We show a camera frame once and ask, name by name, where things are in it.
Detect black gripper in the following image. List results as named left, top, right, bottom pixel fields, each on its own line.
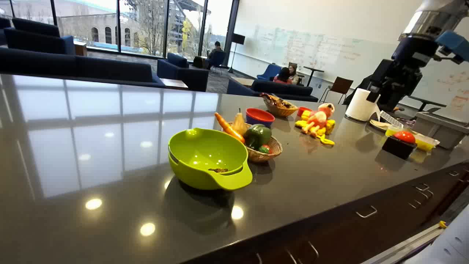
left=373, top=57, right=424, bottom=113

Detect yellow toy squash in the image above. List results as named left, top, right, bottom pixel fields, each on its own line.
left=229, top=110, right=250, bottom=136

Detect red bowl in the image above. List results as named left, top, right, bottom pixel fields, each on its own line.
left=244, top=107, right=276, bottom=127

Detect dark bowl with vegetables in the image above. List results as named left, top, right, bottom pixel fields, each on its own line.
left=243, top=133, right=284, bottom=164

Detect green plastic bowl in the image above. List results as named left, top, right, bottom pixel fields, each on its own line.
left=166, top=127, right=254, bottom=192

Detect dark desk by whiteboard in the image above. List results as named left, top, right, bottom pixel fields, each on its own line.
left=405, top=94, right=446, bottom=113

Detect white paper towel roll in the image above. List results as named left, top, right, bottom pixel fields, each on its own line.
left=344, top=86, right=382, bottom=123

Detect red toy tomato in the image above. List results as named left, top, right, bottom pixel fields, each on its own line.
left=392, top=129, right=417, bottom=146

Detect brown chair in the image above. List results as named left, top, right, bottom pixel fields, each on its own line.
left=317, top=74, right=354, bottom=105

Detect black box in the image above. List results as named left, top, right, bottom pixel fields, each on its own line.
left=380, top=135, right=416, bottom=161

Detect small round side table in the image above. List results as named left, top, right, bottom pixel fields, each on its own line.
left=301, top=64, right=325, bottom=88

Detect pile of yellow red toys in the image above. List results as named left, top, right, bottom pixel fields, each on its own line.
left=293, top=101, right=338, bottom=148

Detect seated person in red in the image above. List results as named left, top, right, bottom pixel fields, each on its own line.
left=271, top=61, right=300, bottom=86

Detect dark low sofa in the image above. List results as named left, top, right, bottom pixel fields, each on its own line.
left=225, top=77, right=319, bottom=102

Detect oval wicker basket with food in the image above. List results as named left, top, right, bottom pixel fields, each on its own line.
left=259, top=91, right=298, bottom=120

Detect bright blue chair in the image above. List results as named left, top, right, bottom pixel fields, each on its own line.
left=254, top=61, right=284, bottom=82

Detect green toy pepper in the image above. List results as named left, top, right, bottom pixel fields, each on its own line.
left=243, top=123, right=273, bottom=149

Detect white rods with yellow tip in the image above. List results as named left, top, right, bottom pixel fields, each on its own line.
left=361, top=220, right=448, bottom=264

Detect white paper sheet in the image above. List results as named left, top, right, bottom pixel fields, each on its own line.
left=402, top=204, right=469, bottom=264

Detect black monitor on stand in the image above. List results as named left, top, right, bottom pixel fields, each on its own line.
left=229, top=32, right=247, bottom=47

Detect orange toy carrot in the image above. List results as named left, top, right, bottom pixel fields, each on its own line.
left=213, top=111, right=246, bottom=145

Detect seated person by window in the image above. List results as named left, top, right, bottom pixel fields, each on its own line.
left=206, top=39, right=227, bottom=69

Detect dark blue armchair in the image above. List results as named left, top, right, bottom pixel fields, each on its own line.
left=155, top=51, right=210, bottom=92

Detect long dark blue sofa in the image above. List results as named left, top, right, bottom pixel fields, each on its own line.
left=0, top=47, right=165, bottom=89

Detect dark blue sofa by window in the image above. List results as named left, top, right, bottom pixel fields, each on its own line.
left=0, top=16, right=76, bottom=55

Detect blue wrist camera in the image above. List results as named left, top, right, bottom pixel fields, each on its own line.
left=435, top=29, right=469, bottom=66

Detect silver drawer handle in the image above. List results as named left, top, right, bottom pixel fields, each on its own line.
left=354, top=204, right=379, bottom=220

